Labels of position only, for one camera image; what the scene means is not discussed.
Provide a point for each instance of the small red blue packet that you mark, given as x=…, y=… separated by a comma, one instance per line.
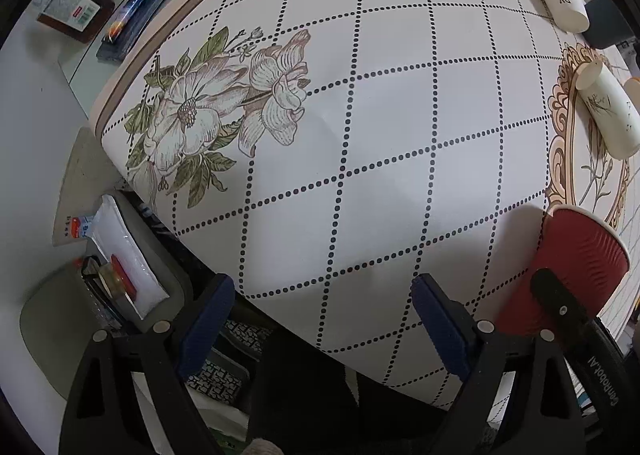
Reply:
x=79, y=227

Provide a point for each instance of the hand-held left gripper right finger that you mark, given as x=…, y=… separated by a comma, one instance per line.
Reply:
x=442, y=327

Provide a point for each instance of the floral checked tablecloth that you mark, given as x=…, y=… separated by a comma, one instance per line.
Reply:
x=350, y=135

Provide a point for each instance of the white bamboo print paper cup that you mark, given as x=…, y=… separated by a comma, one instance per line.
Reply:
x=610, y=110

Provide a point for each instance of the red ribbed paper cup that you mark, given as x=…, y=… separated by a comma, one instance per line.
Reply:
x=575, y=260

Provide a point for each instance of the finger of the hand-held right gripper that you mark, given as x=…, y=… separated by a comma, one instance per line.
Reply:
x=557, y=302

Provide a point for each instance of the dark grey container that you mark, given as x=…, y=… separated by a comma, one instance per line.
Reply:
x=607, y=20

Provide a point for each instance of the dark blue pen case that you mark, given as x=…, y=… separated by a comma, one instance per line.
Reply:
x=127, y=25

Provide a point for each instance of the white tissue packet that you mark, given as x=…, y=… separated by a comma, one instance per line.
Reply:
x=125, y=255

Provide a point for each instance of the brown box with white label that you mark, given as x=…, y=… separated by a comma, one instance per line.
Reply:
x=70, y=5

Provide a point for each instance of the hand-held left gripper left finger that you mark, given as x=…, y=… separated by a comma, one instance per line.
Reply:
x=206, y=322

